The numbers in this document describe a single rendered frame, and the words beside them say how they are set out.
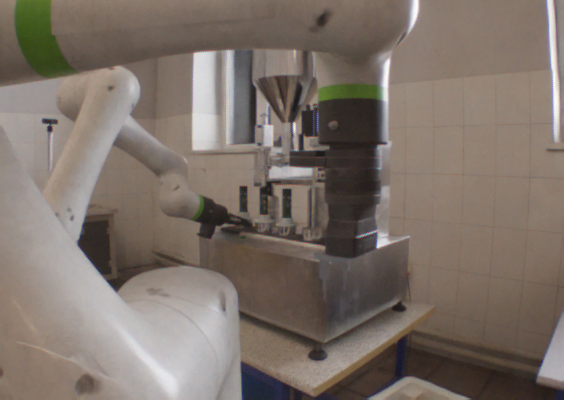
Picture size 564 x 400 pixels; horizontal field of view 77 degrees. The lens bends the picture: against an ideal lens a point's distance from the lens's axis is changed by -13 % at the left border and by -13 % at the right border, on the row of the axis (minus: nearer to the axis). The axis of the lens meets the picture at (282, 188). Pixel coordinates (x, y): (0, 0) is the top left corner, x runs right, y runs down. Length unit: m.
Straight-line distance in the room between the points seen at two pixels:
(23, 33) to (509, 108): 2.39
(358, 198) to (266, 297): 0.80
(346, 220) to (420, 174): 2.21
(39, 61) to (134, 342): 0.31
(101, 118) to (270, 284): 0.67
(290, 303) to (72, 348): 0.97
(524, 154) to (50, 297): 2.42
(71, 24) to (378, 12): 0.29
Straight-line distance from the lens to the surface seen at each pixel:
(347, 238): 0.50
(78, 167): 0.92
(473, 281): 2.67
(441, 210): 2.66
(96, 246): 4.16
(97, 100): 0.97
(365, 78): 0.50
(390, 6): 0.38
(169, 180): 1.32
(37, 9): 0.46
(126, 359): 0.27
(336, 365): 1.12
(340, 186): 0.50
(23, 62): 0.48
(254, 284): 1.28
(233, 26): 0.39
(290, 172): 1.62
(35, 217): 0.29
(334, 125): 0.49
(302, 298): 1.15
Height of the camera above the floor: 1.29
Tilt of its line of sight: 4 degrees down
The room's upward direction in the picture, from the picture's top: straight up
